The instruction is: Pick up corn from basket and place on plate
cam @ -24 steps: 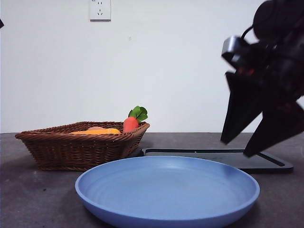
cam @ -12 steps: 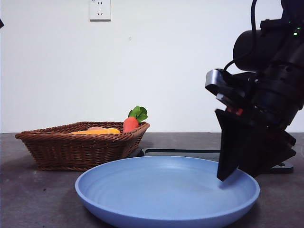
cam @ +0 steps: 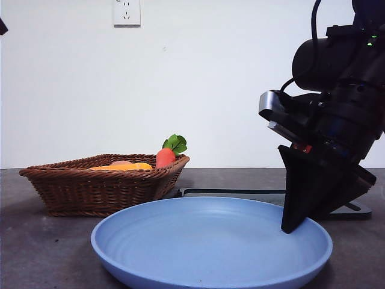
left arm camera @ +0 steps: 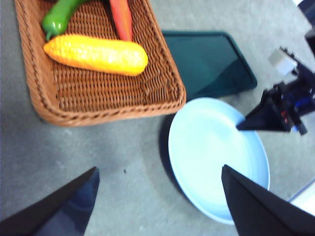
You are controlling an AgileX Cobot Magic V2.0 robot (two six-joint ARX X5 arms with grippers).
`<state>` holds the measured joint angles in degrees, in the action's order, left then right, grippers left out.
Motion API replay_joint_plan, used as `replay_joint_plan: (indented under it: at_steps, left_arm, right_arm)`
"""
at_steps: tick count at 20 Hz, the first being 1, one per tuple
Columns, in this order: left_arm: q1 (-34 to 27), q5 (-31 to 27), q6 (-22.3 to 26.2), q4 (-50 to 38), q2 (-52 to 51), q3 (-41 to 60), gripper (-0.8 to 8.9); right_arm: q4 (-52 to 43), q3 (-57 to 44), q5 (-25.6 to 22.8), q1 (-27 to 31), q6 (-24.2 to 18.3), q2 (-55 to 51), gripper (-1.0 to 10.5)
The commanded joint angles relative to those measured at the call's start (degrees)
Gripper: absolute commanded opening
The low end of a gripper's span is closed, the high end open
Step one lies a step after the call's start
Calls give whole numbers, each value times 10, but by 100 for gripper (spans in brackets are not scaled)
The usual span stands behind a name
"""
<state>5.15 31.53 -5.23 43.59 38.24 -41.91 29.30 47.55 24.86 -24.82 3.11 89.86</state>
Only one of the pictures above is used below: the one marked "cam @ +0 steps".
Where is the black cable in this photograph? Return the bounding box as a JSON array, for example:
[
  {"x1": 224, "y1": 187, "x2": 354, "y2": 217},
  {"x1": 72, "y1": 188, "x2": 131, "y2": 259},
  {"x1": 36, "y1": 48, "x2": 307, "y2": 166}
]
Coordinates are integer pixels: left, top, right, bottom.
[{"x1": 311, "y1": 0, "x2": 325, "y2": 43}]

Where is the white wall socket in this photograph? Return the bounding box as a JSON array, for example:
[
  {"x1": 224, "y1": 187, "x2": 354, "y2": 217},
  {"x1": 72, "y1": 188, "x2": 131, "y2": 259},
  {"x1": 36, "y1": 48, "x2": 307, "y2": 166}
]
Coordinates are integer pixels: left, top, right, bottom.
[{"x1": 114, "y1": 0, "x2": 141, "y2": 28}]

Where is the black flat tray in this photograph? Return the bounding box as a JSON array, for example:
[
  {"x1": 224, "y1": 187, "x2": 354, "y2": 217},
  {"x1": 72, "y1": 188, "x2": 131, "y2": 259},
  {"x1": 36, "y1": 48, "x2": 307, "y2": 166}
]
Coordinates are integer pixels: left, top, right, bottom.
[{"x1": 176, "y1": 187, "x2": 373, "y2": 221}]

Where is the yellow corn cob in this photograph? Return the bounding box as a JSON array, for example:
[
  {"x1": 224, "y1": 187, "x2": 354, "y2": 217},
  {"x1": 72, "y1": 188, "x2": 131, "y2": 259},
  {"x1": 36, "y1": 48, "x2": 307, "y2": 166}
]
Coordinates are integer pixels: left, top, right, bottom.
[{"x1": 88, "y1": 163, "x2": 153, "y2": 171}]

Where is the pale grey camera box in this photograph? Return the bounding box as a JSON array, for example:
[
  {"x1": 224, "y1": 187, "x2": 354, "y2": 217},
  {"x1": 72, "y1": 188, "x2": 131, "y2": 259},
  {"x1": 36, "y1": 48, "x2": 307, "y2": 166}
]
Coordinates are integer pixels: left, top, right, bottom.
[{"x1": 257, "y1": 90, "x2": 286, "y2": 121}]

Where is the blue round plate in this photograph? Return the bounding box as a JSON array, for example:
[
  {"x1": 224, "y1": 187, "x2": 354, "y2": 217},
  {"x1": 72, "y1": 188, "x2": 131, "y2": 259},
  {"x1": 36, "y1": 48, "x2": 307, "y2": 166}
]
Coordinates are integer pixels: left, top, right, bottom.
[{"x1": 90, "y1": 197, "x2": 333, "y2": 289}]

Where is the brown woven wicker basket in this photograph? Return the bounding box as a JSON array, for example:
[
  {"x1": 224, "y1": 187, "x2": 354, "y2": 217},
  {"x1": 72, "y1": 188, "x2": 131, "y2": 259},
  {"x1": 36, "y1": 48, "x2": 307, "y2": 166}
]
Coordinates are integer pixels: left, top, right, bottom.
[{"x1": 18, "y1": 154, "x2": 191, "y2": 218}]

